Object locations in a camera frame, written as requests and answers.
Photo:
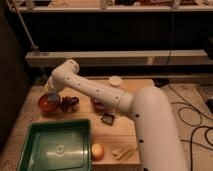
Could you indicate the red bowl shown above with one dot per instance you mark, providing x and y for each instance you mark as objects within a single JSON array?
[{"x": 49, "y": 102}]

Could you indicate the red object behind arm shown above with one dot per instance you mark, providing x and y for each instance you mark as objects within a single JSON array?
[{"x": 97, "y": 105}]

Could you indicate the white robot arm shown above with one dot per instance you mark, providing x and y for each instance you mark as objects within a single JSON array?
[{"x": 157, "y": 134}]

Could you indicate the white cup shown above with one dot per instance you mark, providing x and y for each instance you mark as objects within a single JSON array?
[{"x": 115, "y": 81}]

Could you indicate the small black object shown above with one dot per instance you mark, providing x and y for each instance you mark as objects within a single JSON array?
[{"x": 108, "y": 119}]

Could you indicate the dark grape bunch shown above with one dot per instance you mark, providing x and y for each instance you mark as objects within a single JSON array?
[{"x": 68, "y": 102}]

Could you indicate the yellow apple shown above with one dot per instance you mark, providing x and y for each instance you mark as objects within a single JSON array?
[{"x": 97, "y": 152}]

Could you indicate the pale yellow sticks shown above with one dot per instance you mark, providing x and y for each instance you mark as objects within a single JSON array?
[{"x": 124, "y": 153}]

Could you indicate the white shelf beam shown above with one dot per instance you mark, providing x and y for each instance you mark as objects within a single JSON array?
[{"x": 120, "y": 58}]

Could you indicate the green plastic tray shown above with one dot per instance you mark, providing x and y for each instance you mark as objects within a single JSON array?
[{"x": 57, "y": 146}]

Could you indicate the metal pole stand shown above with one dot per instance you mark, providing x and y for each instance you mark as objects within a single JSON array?
[{"x": 34, "y": 47}]

